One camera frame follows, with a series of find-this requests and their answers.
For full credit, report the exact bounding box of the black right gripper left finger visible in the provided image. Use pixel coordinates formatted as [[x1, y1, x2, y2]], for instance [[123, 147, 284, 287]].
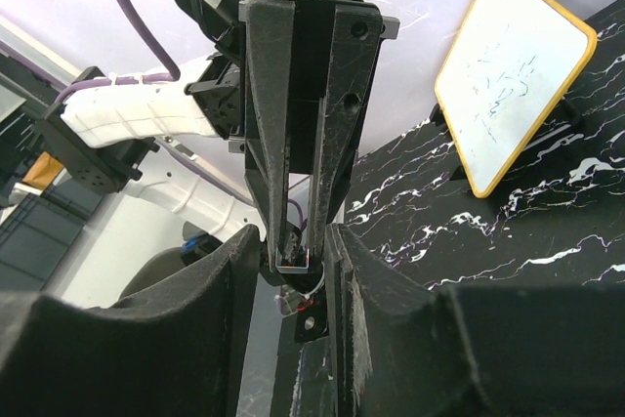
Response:
[[1, 225, 259, 416]]

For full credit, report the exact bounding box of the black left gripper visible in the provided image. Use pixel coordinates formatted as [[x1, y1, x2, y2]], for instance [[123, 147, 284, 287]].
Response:
[[185, 0, 399, 261]]

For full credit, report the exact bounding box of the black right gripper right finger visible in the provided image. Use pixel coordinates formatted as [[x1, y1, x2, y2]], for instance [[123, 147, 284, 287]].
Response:
[[323, 225, 624, 416]]

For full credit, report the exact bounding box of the staple strip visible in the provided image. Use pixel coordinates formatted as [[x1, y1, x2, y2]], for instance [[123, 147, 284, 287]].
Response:
[[274, 243, 311, 274]]

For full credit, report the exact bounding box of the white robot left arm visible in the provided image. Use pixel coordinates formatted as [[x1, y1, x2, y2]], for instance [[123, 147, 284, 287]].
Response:
[[40, 0, 399, 273]]

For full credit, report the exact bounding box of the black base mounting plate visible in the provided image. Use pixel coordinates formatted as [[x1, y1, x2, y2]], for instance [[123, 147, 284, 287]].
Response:
[[270, 285, 335, 417]]

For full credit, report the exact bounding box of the white board with wooden frame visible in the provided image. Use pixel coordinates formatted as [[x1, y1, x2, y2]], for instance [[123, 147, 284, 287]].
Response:
[[435, 0, 598, 198]]

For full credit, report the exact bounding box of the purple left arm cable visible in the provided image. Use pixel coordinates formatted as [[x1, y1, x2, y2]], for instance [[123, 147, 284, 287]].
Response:
[[0, 0, 304, 228]]

